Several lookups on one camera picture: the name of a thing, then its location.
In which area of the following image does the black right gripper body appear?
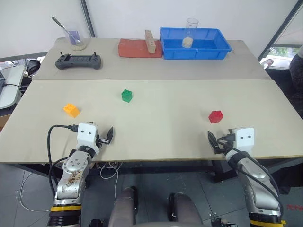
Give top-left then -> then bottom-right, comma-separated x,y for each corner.
217,134 -> 237,155

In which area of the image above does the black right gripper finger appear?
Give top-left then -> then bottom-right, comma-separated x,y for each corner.
207,131 -> 220,154

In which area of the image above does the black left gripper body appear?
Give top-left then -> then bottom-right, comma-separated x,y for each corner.
95,133 -> 111,149

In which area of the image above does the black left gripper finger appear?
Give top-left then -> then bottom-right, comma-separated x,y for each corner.
106,126 -> 116,144

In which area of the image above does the red toy block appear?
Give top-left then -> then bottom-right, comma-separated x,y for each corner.
208,110 -> 224,124

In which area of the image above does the green toy block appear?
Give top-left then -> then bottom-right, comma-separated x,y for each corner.
121,88 -> 134,103

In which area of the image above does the yellow toy block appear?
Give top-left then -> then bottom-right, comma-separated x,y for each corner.
63,103 -> 81,119

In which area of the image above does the dark rounded shape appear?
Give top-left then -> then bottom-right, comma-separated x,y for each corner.
108,186 -> 139,227

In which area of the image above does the dark gray handheld controller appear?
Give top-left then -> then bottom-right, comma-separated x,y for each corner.
54,52 -> 103,70

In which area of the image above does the red-orange rubber mat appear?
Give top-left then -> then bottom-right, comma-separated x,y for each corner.
118,38 -> 164,59

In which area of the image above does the blue plastic bin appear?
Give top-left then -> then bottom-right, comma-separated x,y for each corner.
159,27 -> 233,61

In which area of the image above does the seated person in dark clothes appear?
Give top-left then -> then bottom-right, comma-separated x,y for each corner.
289,45 -> 303,115

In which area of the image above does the wide glass beaker with sand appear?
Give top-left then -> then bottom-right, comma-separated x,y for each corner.
63,23 -> 89,51

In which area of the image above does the wooden block with holes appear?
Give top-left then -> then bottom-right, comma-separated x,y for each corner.
144,30 -> 157,53

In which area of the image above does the purple plastic piece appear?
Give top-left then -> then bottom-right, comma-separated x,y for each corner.
68,30 -> 83,45

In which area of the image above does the light gray side desk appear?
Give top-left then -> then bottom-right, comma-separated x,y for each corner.
0,64 -> 26,111

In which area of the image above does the tall glass beaker with sand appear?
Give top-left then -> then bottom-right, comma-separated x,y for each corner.
181,17 -> 198,48

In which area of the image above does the gray metal pole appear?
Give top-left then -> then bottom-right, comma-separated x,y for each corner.
79,0 -> 97,39

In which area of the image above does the glass beaker with spoon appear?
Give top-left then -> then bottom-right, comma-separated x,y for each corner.
51,16 -> 81,46

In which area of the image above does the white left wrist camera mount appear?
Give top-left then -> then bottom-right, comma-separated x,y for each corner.
77,122 -> 99,152

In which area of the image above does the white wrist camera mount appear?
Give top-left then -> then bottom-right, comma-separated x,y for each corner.
230,127 -> 255,151
77,122 -> 99,152

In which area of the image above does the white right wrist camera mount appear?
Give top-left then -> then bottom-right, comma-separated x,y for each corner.
230,127 -> 255,151

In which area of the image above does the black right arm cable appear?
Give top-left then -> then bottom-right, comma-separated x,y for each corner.
217,138 -> 284,215

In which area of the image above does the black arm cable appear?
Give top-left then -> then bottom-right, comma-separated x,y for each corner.
217,138 -> 284,215
47,123 -> 79,195

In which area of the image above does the thin white cable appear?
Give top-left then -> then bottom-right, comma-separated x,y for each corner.
19,160 -> 123,212

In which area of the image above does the black table frame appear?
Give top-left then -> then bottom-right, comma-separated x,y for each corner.
9,157 -> 303,184

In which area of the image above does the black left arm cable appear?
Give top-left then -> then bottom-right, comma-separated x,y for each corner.
47,123 -> 79,195

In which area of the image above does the dark window frame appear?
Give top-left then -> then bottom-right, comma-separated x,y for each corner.
257,0 -> 303,61

